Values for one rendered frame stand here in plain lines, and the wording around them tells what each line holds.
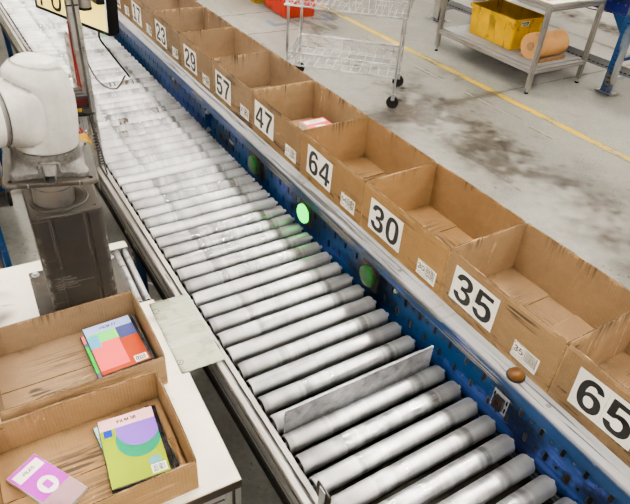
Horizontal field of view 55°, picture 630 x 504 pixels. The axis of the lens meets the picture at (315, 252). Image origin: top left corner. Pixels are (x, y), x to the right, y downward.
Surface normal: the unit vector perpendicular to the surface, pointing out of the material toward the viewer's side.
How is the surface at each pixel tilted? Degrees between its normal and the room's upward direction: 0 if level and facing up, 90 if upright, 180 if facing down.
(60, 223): 90
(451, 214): 89
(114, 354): 0
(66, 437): 0
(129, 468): 0
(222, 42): 90
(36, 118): 90
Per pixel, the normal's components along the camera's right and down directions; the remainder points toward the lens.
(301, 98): 0.51, 0.54
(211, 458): 0.06, -0.80
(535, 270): -0.85, 0.26
